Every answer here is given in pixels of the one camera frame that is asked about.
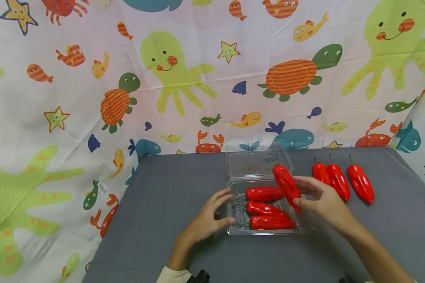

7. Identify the person's left hand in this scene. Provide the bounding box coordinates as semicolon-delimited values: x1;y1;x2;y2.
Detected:
178;188;237;249

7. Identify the person's right hand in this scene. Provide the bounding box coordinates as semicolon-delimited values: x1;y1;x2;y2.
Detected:
292;175;355;239

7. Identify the red chili pepper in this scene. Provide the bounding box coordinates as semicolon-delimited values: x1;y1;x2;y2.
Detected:
233;200;290;219
326;154;351;202
237;215;298;231
347;154;375;204
312;158;332;186
235;187;285;202
272;164;302;214

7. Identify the clear plastic clamshell container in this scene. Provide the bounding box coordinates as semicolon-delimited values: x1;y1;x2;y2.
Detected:
224;147;318;236

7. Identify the person's left forearm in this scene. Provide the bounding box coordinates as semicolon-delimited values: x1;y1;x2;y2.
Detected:
156;235;200;283

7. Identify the person's right forearm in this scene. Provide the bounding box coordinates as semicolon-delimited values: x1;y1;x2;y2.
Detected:
342;219;417;283

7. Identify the black wrist band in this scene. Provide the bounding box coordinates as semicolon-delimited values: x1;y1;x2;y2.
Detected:
186;270;211;283

